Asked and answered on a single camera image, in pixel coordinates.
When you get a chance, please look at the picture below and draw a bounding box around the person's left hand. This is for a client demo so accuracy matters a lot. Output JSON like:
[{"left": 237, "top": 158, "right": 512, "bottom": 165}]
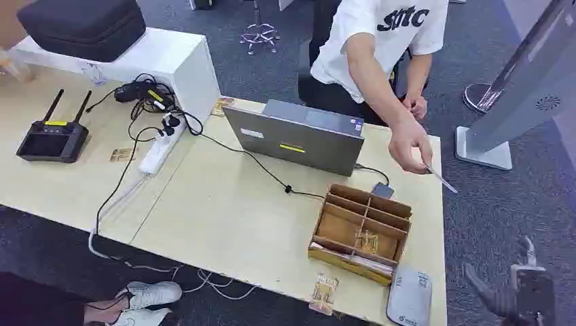
[{"left": 401, "top": 92, "right": 429, "bottom": 121}]

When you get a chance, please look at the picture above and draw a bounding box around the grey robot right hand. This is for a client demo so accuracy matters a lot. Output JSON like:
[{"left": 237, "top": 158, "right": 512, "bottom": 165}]
[{"left": 463, "top": 236, "right": 557, "bottom": 326}]

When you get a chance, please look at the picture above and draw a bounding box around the person's right hand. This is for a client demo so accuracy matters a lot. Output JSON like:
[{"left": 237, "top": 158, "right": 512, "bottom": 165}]
[{"left": 389, "top": 117, "right": 434, "bottom": 176}]

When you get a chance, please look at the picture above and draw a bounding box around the thin card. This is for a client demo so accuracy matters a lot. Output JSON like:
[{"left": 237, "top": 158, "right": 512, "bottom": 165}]
[{"left": 422, "top": 162, "right": 459, "bottom": 195}]

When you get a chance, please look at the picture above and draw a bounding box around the small grey power adapter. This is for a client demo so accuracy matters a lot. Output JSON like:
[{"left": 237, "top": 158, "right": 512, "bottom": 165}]
[{"left": 371, "top": 181, "right": 395, "bottom": 200}]

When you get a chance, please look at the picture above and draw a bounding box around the round chrome stand base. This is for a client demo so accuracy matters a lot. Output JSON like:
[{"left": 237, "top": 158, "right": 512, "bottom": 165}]
[{"left": 463, "top": 81, "right": 503, "bottom": 115}]

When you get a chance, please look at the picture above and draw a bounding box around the person in white shirt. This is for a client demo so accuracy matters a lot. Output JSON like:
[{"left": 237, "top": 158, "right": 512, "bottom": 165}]
[{"left": 298, "top": 0, "right": 451, "bottom": 128}]

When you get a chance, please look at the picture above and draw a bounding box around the wooden card box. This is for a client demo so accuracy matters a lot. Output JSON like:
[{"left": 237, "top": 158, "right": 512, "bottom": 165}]
[{"left": 308, "top": 183, "right": 414, "bottom": 287}]

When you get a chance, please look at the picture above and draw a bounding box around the grey laptop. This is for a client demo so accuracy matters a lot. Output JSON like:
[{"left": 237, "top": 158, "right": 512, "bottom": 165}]
[{"left": 222, "top": 98, "right": 366, "bottom": 178}]

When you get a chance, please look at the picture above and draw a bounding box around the grey standing display kiosk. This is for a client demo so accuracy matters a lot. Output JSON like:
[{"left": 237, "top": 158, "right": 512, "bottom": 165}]
[{"left": 454, "top": 0, "right": 576, "bottom": 172}]

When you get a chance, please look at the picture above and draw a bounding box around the flat grey white device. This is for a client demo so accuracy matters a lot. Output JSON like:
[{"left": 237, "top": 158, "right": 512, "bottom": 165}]
[{"left": 385, "top": 267, "right": 433, "bottom": 326}]

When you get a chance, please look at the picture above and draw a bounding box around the stack of cards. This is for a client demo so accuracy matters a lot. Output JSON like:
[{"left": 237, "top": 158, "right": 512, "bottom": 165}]
[{"left": 310, "top": 242, "right": 395, "bottom": 276}]

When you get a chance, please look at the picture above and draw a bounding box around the chrome chair base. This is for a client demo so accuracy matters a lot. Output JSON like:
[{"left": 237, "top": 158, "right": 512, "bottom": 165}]
[{"left": 238, "top": 0, "right": 281, "bottom": 56}]

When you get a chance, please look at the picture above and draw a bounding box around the white cabinet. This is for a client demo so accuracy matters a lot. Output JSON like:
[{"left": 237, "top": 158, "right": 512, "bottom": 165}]
[{"left": 9, "top": 26, "right": 222, "bottom": 128}]

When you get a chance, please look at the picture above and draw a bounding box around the white power strip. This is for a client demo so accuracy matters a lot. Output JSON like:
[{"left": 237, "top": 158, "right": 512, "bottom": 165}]
[{"left": 138, "top": 117, "right": 188, "bottom": 177}]

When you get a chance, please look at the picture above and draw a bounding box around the white sneaker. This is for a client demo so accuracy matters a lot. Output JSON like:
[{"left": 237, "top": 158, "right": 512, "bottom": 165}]
[
  {"left": 114, "top": 280, "right": 183, "bottom": 312},
  {"left": 107, "top": 308, "right": 173, "bottom": 326}
]

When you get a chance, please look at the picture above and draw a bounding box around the black carrying case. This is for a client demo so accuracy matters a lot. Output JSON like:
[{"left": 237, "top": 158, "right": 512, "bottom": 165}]
[{"left": 16, "top": 0, "right": 147, "bottom": 63}]

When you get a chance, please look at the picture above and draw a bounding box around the black remote with antennas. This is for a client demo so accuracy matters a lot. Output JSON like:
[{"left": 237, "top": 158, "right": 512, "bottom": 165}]
[{"left": 16, "top": 88, "right": 92, "bottom": 164}]

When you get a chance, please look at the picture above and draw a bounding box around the seated person's leg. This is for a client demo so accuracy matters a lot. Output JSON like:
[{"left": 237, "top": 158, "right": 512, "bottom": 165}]
[{"left": 0, "top": 271, "right": 132, "bottom": 326}]

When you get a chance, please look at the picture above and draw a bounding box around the clear plastic bag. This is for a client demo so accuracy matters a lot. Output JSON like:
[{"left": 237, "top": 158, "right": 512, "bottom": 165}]
[{"left": 0, "top": 46, "right": 38, "bottom": 85}]

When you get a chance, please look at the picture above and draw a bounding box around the black laptop power cable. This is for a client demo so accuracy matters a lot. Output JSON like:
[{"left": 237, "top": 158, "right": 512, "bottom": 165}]
[{"left": 193, "top": 129, "right": 391, "bottom": 200}]

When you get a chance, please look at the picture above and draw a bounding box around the black charger with cables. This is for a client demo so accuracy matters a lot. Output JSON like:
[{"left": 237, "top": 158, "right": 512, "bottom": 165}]
[{"left": 85, "top": 73, "right": 204, "bottom": 137}]

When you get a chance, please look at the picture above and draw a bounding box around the thin black cable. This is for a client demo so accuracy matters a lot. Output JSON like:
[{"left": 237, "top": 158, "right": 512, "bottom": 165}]
[{"left": 94, "top": 126, "right": 164, "bottom": 236}]

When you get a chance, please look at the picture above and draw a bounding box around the white power strip cable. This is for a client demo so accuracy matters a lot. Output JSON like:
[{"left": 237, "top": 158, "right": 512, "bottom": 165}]
[{"left": 88, "top": 174, "right": 258, "bottom": 302}]

